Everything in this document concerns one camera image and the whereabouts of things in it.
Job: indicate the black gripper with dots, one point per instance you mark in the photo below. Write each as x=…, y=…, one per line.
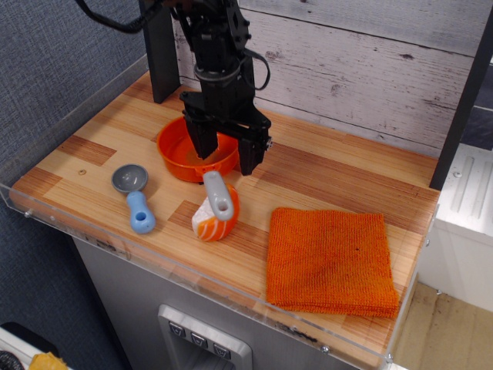
x=225, y=105

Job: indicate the orange pan with grey handle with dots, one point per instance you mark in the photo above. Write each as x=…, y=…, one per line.
x=182, y=161

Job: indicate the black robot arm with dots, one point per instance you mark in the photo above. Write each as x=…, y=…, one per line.
x=217, y=34

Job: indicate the orange folded cloth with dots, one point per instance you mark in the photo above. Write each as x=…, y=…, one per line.
x=330, y=262

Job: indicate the toy salmon sushi piece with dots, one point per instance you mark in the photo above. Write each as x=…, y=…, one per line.
x=207, y=227

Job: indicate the grey blue toy scoop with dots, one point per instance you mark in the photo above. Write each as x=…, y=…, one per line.
x=131, y=179

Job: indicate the grey toy fridge cabinet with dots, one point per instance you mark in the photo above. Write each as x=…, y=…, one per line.
x=131, y=295

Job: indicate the silver dispenser button panel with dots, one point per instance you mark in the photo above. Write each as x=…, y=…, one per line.
x=193, y=344

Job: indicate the clear acrylic table guard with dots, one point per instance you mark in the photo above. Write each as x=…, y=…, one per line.
x=63, y=179

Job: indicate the white toy sink unit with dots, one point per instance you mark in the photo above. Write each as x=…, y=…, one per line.
x=457, y=255

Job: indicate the black yellow bag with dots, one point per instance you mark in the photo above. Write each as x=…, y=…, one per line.
x=22, y=348

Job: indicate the black left frame post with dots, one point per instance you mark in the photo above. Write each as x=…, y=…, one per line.
x=161, y=55

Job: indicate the black frame post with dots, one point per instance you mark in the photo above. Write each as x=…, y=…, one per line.
x=161, y=55
x=469, y=95

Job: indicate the black right frame post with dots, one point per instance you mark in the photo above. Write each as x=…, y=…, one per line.
x=469, y=95

